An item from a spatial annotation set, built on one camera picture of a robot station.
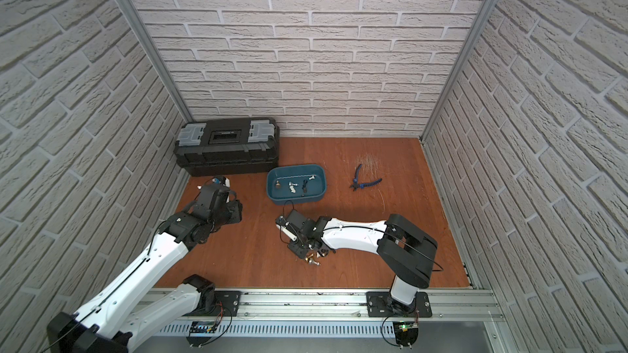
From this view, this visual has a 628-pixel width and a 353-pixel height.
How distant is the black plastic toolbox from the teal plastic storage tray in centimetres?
5

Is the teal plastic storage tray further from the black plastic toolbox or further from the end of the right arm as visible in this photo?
the end of the right arm

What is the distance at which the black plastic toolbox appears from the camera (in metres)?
0.94

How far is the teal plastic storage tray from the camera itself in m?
0.98
